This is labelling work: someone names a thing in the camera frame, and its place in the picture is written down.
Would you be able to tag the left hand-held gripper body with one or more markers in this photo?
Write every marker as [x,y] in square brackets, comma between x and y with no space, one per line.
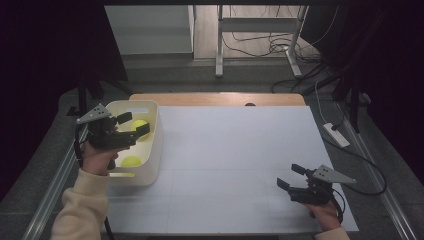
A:
[106,136]

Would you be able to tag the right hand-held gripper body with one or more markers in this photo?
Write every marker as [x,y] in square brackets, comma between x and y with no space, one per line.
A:
[311,193]

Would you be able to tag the yellow tennis ball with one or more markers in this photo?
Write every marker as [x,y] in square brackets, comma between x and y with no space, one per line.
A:
[138,124]
[131,162]

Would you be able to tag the white plastic bin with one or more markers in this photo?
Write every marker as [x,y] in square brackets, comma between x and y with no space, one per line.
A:
[146,160]

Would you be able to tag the person's right hand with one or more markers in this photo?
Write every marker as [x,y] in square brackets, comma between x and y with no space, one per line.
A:
[325,216]

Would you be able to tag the person's left hand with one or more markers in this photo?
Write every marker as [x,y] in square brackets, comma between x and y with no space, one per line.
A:
[96,161]

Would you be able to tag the white power strip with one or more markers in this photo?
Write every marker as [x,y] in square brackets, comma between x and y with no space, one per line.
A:
[336,135]

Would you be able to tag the white board sheet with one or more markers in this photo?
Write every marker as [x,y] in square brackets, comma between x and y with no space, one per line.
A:
[216,133]

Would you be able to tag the white cabinet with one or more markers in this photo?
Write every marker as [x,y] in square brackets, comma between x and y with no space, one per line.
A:
[150,30]

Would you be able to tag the metal floor rail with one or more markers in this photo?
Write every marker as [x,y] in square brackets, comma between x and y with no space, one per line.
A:
[376,180]
[50,193]

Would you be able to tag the white metal desk frame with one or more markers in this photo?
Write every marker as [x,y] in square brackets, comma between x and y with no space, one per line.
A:
[256,25]

